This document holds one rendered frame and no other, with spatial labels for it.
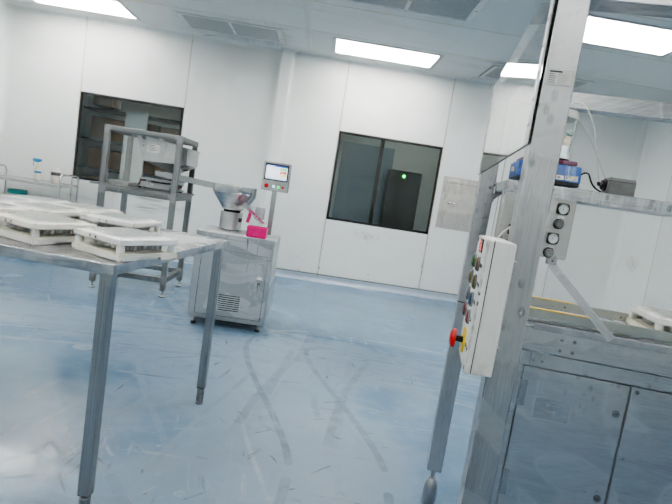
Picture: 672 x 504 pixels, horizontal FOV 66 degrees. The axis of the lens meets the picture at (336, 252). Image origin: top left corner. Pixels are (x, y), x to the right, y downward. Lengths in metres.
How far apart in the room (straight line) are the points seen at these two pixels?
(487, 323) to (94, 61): 7.03
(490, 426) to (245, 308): 3.23
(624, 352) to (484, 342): 0.98
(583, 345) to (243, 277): 2.87
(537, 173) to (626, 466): 1.28
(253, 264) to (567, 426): 2.79
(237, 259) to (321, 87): 3.45
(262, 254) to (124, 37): 4.23
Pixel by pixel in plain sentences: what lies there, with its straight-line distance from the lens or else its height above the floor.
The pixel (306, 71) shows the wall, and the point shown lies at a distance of 7.08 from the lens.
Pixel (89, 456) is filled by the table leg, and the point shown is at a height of 0.24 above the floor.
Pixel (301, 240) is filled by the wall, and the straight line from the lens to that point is 6.95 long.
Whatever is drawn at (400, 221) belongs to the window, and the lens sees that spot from 7.01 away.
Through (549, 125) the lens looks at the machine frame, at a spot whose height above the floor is 1.40.
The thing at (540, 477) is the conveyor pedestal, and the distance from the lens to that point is 2.11.
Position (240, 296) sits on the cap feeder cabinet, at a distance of 4.23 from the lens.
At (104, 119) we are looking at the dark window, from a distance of 7.52.
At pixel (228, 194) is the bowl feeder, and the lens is 4.32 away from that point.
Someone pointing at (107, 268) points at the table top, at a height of 0.87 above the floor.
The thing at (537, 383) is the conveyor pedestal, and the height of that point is 0.67.
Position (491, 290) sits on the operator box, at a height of 1.07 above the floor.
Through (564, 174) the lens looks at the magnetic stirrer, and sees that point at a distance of 1.86.
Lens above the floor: 1.21
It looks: 6 degrees down
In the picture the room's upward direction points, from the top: 9 degrees clockwise
